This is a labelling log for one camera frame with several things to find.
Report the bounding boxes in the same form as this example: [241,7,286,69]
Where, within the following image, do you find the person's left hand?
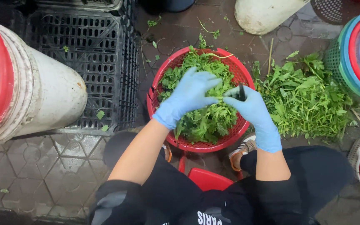
[152,66,223,130]

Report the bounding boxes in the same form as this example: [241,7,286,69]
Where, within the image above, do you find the dark mesh basket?
[310,0,357,26]

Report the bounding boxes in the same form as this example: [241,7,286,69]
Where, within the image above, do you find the red plastic mesh basket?
[146,47,256,153]

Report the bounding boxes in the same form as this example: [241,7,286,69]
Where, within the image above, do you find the person's right shoe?
[229,135,257,172]

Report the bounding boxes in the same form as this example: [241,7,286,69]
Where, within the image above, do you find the loose green herb sprig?
[146,15,162,32]
[197,16,221,40]

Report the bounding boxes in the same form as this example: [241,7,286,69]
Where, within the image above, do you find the stack of colourful mesh baskets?
[323,8,360,103]

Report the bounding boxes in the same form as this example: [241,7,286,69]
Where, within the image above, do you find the green leafy herbs in basket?
[157,46,239,144]

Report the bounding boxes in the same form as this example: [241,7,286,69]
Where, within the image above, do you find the large white plastic bucket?
[0,21,88,149]

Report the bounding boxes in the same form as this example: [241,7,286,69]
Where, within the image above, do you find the pile of green herbs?
[251,51,356,142]

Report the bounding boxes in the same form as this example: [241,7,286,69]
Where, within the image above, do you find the black plastic crate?
[25,8,142,135]
[33,0,137,14]

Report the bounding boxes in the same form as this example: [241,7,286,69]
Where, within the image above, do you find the person's right hand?
[223,85,283,154]

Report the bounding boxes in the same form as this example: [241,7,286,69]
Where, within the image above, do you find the dark round bucket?
[162,0,196,13]

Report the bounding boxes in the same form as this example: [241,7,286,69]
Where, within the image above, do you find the person's black trousers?
[102,131,355,225]

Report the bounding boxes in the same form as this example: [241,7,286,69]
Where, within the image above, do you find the person's shoe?
[162,144,173,163]
[229,135,257,172]

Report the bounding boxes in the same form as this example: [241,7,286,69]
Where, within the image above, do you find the person's black jacket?
[89,176,305,225]

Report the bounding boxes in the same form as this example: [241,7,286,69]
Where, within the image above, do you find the person's left shoe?
[162,144,173,163]

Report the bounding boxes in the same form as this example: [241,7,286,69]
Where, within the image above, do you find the thin dry stalk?
[267,38,274,67]

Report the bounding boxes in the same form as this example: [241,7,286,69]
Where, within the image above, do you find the red plastic stool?
[178,156,244,192]

